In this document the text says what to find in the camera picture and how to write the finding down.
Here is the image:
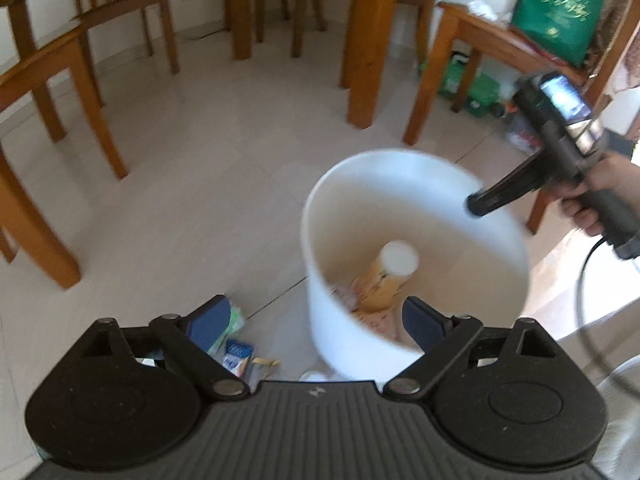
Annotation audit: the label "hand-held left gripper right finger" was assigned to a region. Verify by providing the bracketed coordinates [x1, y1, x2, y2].
[382, 296, 559, 401]

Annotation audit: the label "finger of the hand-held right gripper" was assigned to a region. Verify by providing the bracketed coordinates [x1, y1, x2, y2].
[465, 154, 546, 219]

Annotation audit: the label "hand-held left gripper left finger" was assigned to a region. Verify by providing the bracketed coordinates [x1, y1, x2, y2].
[80, 294, 251, 402]

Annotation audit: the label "green tissue packet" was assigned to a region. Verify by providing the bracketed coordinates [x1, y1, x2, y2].
[210, 305, 246, 357]

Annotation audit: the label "blue and white milk carton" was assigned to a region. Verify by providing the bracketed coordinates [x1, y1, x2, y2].
[222, 338, 256, 379]

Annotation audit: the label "white plastic trash bin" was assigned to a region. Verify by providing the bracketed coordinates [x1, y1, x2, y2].
[301, 148, 530, 382]

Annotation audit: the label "silver and gold box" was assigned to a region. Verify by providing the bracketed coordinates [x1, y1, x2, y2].
[247, 357, 281, 392]

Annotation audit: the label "person's right hand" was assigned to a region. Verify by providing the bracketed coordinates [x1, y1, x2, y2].
[547, 152, 640, 239]

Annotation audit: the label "red and white packet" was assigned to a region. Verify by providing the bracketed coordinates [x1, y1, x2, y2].
[504, 109, 542, 157]

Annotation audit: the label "green carton pack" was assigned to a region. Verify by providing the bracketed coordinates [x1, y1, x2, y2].
[439, 54, 501, 117]

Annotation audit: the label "green paper bag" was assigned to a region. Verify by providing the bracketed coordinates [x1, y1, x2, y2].
[509, 0, 614, 67]

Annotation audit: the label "crumpled white wrapper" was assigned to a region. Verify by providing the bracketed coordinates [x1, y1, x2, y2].
[467, 0, 502, 22]

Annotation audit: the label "wooden dining table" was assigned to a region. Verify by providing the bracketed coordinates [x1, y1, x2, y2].
[0, 0, 397, 291]

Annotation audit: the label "person's light striped clothing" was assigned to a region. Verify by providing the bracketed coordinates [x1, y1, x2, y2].
[594, 360, 640, 480]

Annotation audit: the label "wooden table legs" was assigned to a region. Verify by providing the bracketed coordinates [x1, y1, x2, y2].
[224, 0, 362, 60]

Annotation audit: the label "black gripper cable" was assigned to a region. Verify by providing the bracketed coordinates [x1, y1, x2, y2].
[574, 234, 640, 397]

